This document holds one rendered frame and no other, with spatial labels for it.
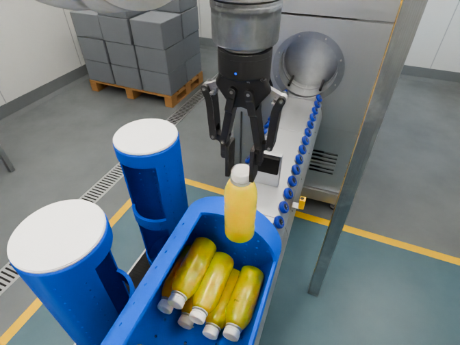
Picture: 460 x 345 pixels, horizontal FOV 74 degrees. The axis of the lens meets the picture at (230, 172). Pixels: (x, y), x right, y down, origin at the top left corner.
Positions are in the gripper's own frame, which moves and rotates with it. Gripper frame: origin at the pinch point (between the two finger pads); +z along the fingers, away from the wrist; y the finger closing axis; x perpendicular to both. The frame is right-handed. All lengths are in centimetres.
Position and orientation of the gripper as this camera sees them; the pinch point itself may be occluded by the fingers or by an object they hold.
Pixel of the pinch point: (241, 160)
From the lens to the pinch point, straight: 54.9
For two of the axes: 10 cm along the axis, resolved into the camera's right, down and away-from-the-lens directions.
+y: -9.4, -2.3, 2.6
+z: 0.0, 7.5, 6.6
